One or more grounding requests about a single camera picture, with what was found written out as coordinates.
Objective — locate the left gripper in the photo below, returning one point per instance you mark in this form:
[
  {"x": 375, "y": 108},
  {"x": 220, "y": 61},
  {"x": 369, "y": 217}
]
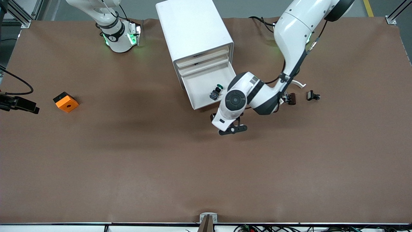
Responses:
[{"x": 211, "y": 117}]

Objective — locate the green push button switch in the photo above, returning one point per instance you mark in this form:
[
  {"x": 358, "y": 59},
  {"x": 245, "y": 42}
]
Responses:
[{"x": 216, "y": 92}]

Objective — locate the white cabinet drawer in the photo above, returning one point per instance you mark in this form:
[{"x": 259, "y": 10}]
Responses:
[
  {"x": 206, "y": 58},
  {"x": 199, "y": 90},
  {"x": 206, "y": 66}
]

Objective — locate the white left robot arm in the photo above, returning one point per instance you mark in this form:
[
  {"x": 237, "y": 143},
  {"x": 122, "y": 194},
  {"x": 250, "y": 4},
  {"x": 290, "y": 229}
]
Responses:
[{"x": 293, "y": 29}]

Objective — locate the white drawer cabinet shell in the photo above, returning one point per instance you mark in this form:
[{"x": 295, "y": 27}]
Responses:
[{"x": 190, "y": 29}]

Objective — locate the orange block with hole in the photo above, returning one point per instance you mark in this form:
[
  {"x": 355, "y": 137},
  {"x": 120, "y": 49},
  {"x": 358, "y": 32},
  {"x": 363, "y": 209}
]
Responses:
[{"x": 66, "y": 102}]

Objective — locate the brown table mat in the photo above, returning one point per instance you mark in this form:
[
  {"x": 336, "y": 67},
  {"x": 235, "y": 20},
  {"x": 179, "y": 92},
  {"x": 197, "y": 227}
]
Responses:
[{"x": 161, "y": 167}]

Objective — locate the brown cylindrical capacitor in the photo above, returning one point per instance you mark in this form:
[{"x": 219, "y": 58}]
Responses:
[{"x": 292, "y": 98}]

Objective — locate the small black clip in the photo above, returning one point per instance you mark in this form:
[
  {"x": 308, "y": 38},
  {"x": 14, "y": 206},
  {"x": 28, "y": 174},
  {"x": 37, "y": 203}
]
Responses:
[{"x": 311, "y": 95}]

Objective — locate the red and green connector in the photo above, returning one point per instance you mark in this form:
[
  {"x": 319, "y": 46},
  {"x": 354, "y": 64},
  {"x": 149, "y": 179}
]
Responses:
[{"x": 248, "y": 228}]

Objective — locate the aluminium frame post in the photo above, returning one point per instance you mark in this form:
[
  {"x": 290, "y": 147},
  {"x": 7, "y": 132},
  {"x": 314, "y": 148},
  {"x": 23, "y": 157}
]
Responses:
[
  {"x": 22, "y": 17},
  {"x": 394, "y": 16}
]

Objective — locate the grey metal bracket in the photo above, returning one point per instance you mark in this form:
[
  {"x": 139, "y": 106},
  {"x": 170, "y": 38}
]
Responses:
[{"x": 202, "y": 217}]

